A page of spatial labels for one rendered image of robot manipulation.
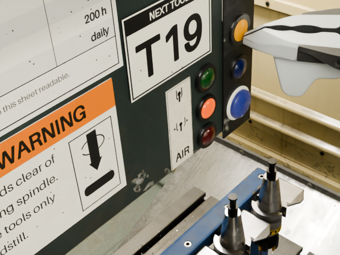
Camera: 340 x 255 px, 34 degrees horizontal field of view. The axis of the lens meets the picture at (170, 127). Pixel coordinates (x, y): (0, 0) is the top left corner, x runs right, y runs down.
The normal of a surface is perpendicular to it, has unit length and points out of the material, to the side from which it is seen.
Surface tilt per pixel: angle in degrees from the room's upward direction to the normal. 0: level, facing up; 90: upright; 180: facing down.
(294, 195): 0
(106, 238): 0
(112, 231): 0
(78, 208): 90
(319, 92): 90
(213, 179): 25
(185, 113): 90
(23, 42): 90
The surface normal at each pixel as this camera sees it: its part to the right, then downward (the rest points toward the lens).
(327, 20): -0.06, -0.79
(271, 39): -0.57, -0.32
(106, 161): 0.74, 0.37
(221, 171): -0.33, -0.52
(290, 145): -0.67, 0.48
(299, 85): -0.26, 0.60
